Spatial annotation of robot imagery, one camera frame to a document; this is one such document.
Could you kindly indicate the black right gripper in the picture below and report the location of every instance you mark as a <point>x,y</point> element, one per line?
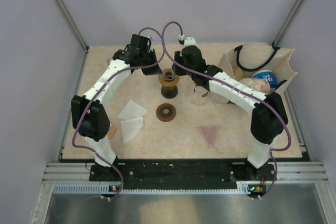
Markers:
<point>178,58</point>

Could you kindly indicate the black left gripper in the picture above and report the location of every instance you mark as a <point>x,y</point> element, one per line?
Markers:
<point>155,70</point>

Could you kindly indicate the white paper coffee filter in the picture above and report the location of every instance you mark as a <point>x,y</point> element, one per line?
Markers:
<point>131,128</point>
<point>131,111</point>

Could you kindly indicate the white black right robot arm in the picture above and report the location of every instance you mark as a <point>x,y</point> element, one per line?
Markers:
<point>267,111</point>

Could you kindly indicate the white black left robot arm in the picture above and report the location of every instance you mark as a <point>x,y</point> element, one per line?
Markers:
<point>88,111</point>

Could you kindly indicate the pink glass dripper cone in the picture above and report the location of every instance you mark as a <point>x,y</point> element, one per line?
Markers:
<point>210,134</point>

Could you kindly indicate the black carafe with red lid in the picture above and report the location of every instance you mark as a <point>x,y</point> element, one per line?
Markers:
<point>169,92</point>

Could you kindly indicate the clear glass beaker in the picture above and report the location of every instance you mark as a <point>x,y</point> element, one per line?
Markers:
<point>199,95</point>

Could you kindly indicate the beige canvas tote bag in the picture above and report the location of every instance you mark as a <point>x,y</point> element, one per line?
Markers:
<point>247,59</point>

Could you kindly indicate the beige round package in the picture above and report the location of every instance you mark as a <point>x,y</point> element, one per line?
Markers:
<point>260,85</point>

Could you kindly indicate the blue white packet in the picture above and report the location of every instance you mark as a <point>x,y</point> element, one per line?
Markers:
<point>268,76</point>

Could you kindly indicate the left corner aluminium post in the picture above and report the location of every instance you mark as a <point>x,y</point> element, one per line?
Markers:
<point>71,24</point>

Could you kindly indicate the corner aluminium post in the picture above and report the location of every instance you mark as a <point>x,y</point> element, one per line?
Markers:
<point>71,24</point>
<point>288,21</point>

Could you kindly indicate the grey cable duct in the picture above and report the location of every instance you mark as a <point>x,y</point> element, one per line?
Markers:
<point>110,189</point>

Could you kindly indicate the aluminium frame rail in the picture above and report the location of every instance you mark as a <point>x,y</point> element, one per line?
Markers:
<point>288,172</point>

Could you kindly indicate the right corner aluminium post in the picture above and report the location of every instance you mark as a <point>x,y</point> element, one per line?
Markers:
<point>288,21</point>

